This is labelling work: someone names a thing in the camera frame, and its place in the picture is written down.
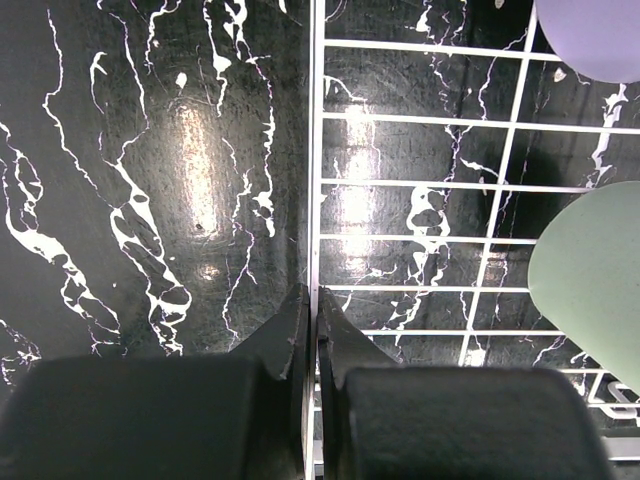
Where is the purple plastic cup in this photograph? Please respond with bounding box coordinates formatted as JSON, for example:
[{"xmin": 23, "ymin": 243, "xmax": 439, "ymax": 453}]
[{"xmin": 534, "ymin": 0, "xmax": 639, "ymax": 83}]

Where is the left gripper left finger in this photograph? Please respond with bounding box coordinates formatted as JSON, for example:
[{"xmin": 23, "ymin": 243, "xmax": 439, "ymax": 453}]
[{"xmin": 1, "ymin": 284, "xmax": 310, "ymax": 479}]

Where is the black marble mat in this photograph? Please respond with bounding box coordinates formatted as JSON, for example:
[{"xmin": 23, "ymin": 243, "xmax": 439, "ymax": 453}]
[{"xmin": 1, "ymin": 1, "xmax": 315, "ymax": 396}]

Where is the white wire dish rack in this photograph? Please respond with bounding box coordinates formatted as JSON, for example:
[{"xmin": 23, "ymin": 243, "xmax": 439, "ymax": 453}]
[{"xmin": 308, "ymin": 1, "xmax": 639, "ymax": 479}]

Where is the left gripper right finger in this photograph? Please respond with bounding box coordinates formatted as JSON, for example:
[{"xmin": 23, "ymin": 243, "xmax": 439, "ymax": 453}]
[{"xmin": 317, "ymin": 289, "xmax": 613, "ymax": 479}]

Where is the green plastic cup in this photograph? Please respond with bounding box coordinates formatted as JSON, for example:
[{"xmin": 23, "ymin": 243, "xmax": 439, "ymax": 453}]
[{"xmin": 527, "ymin": 181, "xmax": 639, "ymax": 391}]

